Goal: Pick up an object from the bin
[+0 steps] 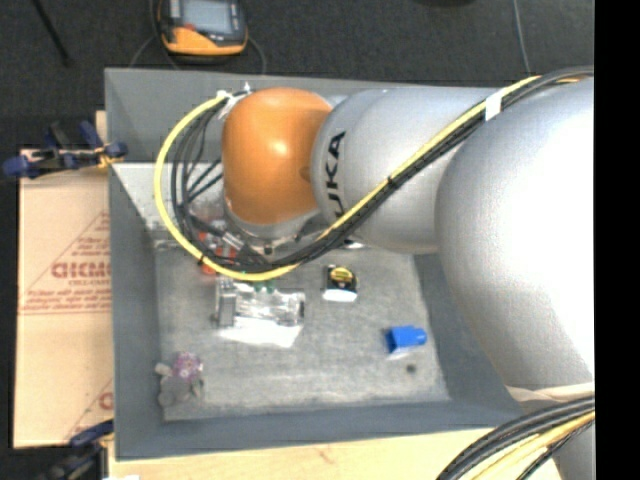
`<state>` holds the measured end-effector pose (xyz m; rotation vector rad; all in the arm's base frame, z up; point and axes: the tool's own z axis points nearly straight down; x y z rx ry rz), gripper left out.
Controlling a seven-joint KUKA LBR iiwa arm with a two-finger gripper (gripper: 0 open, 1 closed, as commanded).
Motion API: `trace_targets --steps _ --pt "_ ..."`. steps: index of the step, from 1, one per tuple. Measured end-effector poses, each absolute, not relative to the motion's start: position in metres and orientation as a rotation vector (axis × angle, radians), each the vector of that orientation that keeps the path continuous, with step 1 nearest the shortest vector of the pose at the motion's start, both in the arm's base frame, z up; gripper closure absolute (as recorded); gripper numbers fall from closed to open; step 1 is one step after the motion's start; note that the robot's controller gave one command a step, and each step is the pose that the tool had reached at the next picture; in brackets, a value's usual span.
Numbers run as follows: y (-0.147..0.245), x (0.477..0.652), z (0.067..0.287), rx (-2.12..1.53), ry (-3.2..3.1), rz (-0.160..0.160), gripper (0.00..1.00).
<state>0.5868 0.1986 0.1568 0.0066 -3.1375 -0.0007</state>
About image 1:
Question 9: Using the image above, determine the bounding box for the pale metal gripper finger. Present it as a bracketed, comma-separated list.
[216, 277, 237, 328]

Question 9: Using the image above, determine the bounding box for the brown cardboard board, red print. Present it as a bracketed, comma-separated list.
[11, 148, 116, 450]

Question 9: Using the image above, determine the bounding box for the black yellow white tape measure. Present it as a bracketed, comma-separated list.
[321, 264, 360, 304]

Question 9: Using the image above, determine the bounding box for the orange-red small object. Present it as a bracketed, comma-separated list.
[198, 231, 237, 276]

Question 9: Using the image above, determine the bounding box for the grey and purple toy animal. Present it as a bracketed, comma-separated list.
[153, 351, 206, 409]

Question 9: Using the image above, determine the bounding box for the grey metal bin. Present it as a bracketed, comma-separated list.
[103, 66, 527, 460]

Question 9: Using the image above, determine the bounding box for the clear and white plastic packet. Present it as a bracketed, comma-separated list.
[218, 287, 307, 350]

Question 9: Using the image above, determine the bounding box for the blue plastic block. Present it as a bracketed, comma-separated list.
[382, 324, 429, 355]

